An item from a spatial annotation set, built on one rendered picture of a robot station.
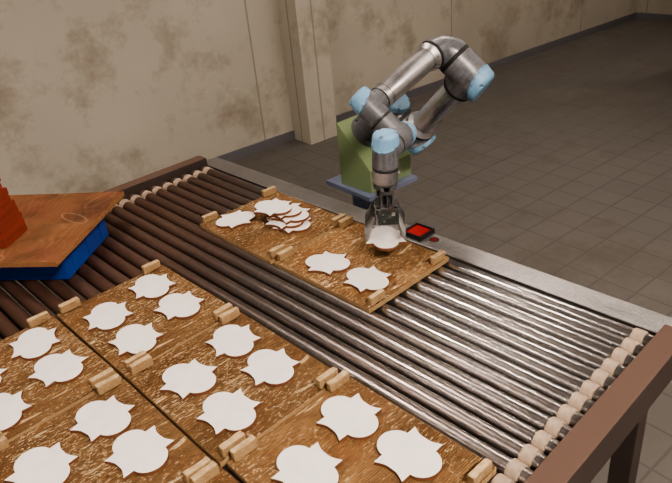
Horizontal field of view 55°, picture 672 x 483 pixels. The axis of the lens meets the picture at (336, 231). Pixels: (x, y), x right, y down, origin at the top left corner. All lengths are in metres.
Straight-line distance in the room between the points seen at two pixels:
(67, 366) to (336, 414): 0.72
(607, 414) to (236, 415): 0.78
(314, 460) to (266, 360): 0.35
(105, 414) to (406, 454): 0.68
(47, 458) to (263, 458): 0.46
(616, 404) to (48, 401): 1.28
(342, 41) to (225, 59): 1.21
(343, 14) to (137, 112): 2.07
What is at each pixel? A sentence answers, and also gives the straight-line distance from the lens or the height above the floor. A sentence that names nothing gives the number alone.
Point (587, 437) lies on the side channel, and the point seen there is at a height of 0.95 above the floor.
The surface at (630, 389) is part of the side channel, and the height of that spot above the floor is 0.95.
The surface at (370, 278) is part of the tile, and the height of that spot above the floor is 0.95.
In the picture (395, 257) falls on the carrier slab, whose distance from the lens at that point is 2.00.
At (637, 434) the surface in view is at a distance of 2.04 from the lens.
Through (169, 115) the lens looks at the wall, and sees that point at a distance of 5.23.
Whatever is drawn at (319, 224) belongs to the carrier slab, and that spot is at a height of 0.94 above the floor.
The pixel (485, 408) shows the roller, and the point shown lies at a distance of 1.50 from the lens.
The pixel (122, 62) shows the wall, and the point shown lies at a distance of 5.02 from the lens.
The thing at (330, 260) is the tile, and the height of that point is 0.95.
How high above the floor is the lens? 1.95
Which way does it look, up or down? 28 degrees down
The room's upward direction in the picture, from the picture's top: 6 degrees counter-clockwise
